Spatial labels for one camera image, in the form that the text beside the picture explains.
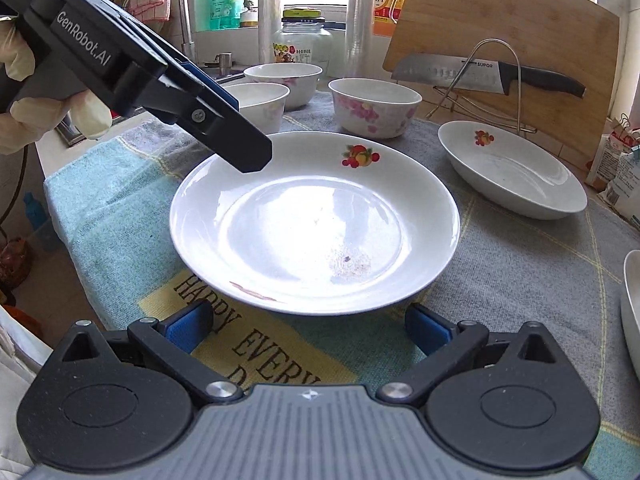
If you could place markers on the white floral bowl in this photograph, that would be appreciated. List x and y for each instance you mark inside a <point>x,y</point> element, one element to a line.
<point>262,102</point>
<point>282,82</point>
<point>375,107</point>

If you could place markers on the wicker basket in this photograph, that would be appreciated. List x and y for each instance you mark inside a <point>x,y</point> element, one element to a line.
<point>15,260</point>

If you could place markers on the person's beige jacket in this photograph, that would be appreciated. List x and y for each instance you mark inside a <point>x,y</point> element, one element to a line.
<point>20,375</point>

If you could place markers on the clear glass jar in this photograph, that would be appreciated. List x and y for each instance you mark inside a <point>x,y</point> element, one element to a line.
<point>302,42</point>

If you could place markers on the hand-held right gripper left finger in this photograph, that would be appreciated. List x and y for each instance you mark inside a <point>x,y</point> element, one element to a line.
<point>187,325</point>

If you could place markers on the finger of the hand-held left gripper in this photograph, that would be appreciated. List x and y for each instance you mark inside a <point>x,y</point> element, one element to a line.
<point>210,85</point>
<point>220,130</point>

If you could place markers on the metal faucet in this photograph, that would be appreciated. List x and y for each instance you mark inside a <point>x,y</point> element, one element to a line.
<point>184,20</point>

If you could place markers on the small potted plant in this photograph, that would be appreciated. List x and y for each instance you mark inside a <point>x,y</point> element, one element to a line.
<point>248,17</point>

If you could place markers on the person's left hand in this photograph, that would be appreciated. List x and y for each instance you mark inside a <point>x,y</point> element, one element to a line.
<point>75,110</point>

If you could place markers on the blue plastic bottle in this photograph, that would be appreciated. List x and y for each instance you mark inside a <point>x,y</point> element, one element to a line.
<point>34,212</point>

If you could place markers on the metal binder clip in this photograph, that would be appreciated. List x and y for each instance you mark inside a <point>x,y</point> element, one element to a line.
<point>627,122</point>

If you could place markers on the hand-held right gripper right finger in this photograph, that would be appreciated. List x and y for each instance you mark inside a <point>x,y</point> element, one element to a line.
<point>425,327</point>

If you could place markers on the red and white bag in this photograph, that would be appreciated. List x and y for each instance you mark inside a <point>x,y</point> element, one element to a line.
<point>602,160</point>

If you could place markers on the bamboo cutting board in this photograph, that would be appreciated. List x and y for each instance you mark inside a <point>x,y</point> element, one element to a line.
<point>525,25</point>

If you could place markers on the printed teal grey mat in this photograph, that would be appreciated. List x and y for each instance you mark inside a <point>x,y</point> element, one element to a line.
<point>125,200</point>

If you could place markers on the thick clear plastic roll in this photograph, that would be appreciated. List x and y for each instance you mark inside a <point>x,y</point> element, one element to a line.
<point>360,20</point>

